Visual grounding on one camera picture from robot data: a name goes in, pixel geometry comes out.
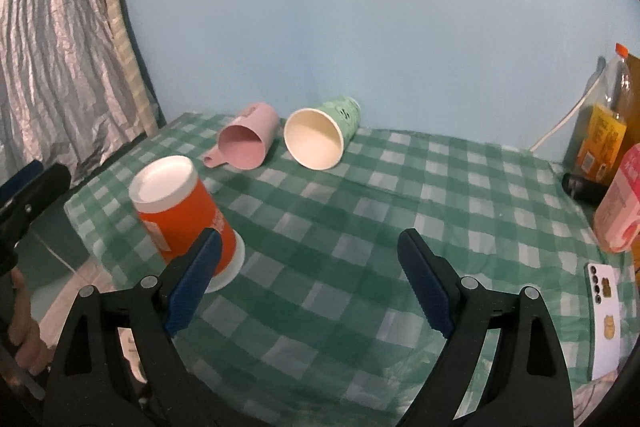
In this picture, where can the orange drink bottle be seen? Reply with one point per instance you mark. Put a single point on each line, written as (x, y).
(600, 137)

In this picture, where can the beige curtain edge strip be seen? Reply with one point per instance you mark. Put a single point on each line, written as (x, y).
(122, 32)

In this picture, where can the black cylindrical object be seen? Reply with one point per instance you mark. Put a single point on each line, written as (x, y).
(582, 189)

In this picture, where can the silver crinkled curtain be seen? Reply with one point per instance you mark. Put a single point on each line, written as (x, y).
(50, 57)

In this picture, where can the pink drink carton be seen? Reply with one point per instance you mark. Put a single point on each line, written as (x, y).
(620, 202)

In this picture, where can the green checkered tablecloth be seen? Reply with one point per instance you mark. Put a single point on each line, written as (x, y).
(325, 207)

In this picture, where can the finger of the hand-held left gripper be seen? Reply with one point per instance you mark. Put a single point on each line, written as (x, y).
(20, 179)
(42, 189)

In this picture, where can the green paper cup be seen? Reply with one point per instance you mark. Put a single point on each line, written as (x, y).
(345, 117)

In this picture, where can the white phone with stickers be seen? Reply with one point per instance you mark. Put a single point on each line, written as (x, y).
(605, 332)

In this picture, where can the orange paper cup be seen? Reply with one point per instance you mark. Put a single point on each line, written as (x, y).
(185, 217)

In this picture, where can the person's left hand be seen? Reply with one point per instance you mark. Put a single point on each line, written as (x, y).
(27, 332)

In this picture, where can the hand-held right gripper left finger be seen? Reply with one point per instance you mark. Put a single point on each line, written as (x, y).
(192, 282)

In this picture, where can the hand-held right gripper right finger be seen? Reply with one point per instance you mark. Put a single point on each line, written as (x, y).
(427, 282)

